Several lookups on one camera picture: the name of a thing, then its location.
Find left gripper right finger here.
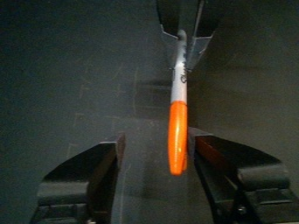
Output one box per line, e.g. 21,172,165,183
188,126,299,224

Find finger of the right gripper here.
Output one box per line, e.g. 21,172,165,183
184,0,225,70
154,0,182,39

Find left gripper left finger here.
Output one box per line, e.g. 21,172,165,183
29,132,126,224

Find grey marker pen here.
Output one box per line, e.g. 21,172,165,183
166,29,190,177

